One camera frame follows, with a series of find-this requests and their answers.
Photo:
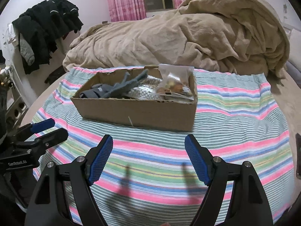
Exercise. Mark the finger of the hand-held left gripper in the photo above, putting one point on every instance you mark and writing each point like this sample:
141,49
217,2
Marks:
53,136
43,124

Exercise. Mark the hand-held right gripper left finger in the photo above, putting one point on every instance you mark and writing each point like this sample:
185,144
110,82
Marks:
101,160

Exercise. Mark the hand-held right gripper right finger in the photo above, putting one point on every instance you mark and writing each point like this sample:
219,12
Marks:
197,161

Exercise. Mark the dark grey sock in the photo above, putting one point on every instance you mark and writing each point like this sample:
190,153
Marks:
94,93

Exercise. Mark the brown cardboard box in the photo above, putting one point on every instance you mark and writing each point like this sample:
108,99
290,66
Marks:
141,113

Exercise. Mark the cotton swab bag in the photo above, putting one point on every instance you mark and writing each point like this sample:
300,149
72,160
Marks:
143,93

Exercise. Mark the grey-blue cloth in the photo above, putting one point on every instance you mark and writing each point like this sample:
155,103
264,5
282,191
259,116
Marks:
131,84

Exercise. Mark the clear snack bag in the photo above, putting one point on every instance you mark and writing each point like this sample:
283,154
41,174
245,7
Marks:
175,80

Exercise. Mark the cluttered shelf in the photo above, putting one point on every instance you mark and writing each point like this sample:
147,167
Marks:
13,103

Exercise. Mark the striped cloth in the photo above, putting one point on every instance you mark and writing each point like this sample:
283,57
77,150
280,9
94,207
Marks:
155,150

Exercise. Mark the dark suitcase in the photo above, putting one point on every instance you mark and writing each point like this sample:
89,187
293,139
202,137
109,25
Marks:
55,75

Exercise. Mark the grey quilted garment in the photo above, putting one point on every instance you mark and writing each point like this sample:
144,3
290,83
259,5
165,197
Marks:
27,51

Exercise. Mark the pile of black clothes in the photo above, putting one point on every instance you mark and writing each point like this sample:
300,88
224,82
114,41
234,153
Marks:
44,28

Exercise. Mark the black smartphone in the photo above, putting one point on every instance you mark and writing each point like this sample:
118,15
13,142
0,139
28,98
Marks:
298,155

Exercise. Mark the beige blanket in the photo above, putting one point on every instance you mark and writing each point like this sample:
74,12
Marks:
188,33

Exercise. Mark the grey pillow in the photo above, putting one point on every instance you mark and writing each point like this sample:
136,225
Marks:
295,73

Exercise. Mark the white floral pillow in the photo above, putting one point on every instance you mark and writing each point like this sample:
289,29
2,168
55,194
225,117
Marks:
296,44

